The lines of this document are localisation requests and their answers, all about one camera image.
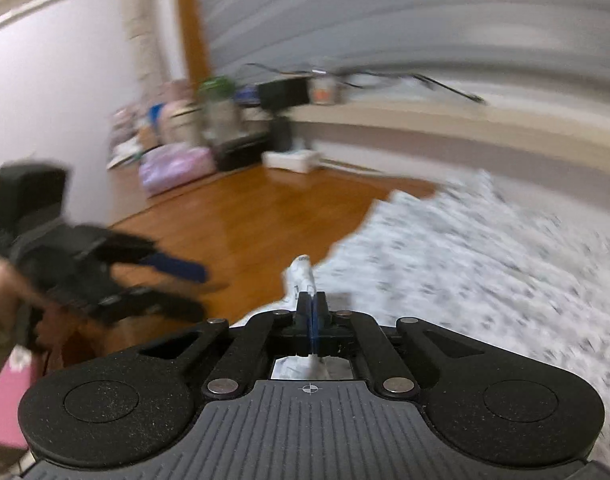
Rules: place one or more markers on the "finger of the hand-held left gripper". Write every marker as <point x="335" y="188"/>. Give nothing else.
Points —
<point x="170" y="305"/>
<point x="180" y="267"/>

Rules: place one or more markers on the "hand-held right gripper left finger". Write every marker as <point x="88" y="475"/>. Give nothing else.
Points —
<point x="302" y="320"/>

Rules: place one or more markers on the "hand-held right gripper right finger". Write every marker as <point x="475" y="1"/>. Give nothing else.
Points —
<point x="322" y="322"/>

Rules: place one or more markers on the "white checker print garment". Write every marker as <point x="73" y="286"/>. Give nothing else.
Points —
<point x="460" y="270"/>

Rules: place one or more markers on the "person's left hand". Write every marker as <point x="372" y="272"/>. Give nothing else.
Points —
<point x="5" y="295"/>

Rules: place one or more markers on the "pink purple pouch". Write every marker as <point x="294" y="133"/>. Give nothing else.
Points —
<point x="175" y="165"/>

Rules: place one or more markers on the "blurred clutter pile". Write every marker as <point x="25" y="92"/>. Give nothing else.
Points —
<point x="145" y="125"/>

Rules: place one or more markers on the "white power strip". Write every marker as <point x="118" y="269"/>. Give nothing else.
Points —
<point x="290" y="160"/>

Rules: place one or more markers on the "green-topped clear container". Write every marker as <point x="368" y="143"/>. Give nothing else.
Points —
<point x="217" y="110"/>

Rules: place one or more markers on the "pink mat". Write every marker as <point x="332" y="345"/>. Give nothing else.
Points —
<point x="5" y="410"/>

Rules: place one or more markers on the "black box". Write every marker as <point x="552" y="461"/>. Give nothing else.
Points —
<point x="282" y="94"/>

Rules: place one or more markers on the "small glass jar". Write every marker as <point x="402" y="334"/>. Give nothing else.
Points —
<point x="325" y="92"/>

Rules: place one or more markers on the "beige window sill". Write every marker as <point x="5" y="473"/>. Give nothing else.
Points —
<point x="460" y="125"/>

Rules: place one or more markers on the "white window blind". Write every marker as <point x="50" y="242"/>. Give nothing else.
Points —
<point x="410" y="10"/>

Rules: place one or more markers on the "wooden window frame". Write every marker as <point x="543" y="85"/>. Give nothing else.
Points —
<point x="190" y="25"/>

